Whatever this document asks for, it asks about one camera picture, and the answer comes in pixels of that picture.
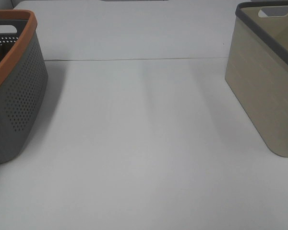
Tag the beige basket with grey rim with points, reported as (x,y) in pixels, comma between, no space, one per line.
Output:
(257,69)

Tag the grey basket with orange rim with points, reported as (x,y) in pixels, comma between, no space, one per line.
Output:
(23,81)

